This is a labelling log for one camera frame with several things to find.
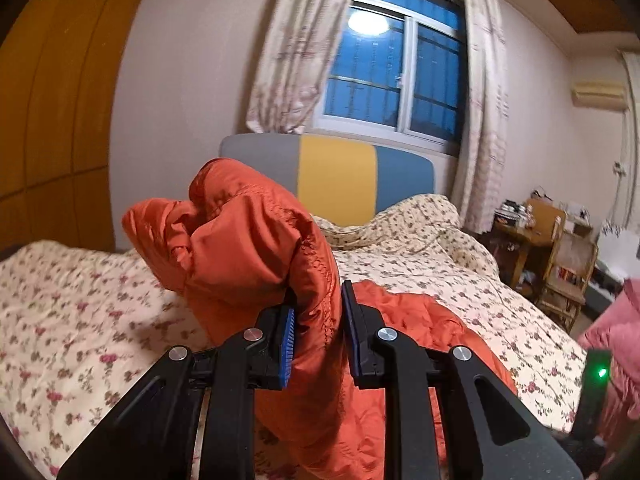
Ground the orange puffer jacket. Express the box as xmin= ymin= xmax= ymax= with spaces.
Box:
xmin=122 ymin=158 xmax=497 ymax=479

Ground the pink clothing sleeve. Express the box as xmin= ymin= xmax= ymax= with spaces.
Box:
xmin=578 ymin=278 xmax=640 ymax=443

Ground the floral bed quilt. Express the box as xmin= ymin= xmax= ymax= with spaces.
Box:
xmin=1 ymin=195 xmax=585 ymax=479

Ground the wooden chair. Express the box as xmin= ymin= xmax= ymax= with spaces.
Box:
xmin=536 ymin=232 xmax=598 ymax=333

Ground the wooden bedside table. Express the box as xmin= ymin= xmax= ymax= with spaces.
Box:
xmin=492 ymin=198 xmax=566 ymax=288

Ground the floral right curtain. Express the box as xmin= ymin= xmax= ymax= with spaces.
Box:
xmin=451 ymin=0 xmax=509 ymax=233

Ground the floral curtain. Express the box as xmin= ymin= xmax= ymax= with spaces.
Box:
xmin=246 ymin=0 xmax=352 ymax=133
xmin=451 ymin=0 xmax=509 ymax=233

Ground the grey yellow blue headboard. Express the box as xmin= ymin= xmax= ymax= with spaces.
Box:
xmin=219 ymin=133 xmax=435 ymax=226

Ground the wooden wardrobe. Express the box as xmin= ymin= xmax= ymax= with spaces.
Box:
xmin=1 ymin=0 xmax=141 ymax=252

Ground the floral left curtain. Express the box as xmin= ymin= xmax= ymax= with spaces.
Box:
xmin=246 ymin=0 xmax=352 ymax=133

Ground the wall air conditioner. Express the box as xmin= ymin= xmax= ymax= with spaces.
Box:
xmin=572 ymin=81 xmax=628 ymax=112

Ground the window with white frame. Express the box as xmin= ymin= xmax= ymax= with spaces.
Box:
xmin=314 ymin=0 xmax=468 ymax=156

